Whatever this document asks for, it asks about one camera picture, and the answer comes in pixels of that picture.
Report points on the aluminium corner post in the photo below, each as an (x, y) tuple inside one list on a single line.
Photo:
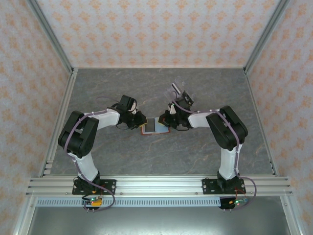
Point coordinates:
[(265, 34), (51, 34)]

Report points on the aluminium frame leg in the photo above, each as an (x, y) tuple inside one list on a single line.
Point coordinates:
[(23, 220), (292, 220)]

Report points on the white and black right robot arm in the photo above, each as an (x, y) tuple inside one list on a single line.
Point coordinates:
[(198, 120)]

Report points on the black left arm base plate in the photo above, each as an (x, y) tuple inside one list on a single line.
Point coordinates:
[(110, 187)]

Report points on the grey metal sheet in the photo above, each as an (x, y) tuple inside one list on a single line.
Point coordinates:
[(159, 222)]

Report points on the aluminium side rail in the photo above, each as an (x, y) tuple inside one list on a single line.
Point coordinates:
[(69, 93), (252, 95)]

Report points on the black card with white print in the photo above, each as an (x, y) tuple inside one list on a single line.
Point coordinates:
[(187, 98)]

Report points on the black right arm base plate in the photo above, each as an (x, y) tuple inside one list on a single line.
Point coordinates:
[(207, 187)]

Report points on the clear plastic packet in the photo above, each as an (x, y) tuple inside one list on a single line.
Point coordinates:
[(179, 82)]

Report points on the black VIP card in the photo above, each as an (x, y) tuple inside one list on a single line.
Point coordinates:
[(150, 127)]

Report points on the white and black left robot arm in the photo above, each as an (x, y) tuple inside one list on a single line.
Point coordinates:
[(107, 120)]

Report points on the white card with black stripe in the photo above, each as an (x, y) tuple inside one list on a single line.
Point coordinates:
[(176, 88)]

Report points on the brown leather card holder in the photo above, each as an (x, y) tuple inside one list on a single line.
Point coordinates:
[(161, 129)]

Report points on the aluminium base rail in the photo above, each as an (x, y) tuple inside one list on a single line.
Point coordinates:
[(159, 186)]

